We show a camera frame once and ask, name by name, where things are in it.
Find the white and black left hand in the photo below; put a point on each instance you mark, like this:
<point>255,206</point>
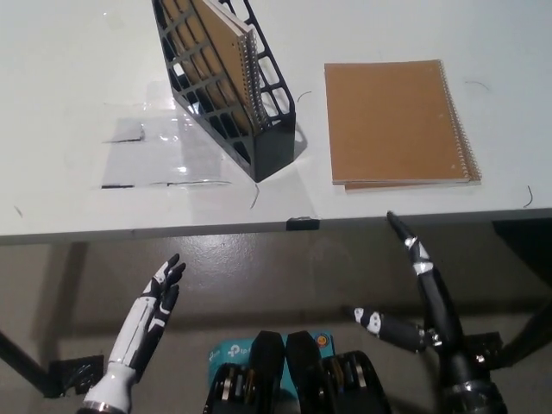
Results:
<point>138,328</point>

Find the black right hand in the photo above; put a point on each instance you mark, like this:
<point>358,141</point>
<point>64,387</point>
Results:
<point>440,310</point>

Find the brown spiral notebook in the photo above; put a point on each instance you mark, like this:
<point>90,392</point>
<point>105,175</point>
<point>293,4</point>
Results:
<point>237,69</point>
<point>388,121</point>

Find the black mesh book holder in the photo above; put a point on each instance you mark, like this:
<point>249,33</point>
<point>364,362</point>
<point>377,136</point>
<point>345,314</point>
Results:
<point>276,148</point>

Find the black taped floor plate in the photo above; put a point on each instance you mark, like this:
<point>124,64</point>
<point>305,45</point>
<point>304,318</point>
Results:
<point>75,375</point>

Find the grey upright table leg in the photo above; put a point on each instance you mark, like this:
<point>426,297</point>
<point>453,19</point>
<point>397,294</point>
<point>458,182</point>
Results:
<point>71,280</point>

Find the teal TP-Link box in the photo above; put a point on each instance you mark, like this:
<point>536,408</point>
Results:
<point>233,350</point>

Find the black robot torso blocks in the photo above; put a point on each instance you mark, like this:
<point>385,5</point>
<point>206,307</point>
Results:
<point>302,379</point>

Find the black tape piece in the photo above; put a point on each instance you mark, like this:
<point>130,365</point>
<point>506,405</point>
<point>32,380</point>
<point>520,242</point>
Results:
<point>303,223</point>

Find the clear plastic sheet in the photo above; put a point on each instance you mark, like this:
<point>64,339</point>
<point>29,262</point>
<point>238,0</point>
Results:
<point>142,161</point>

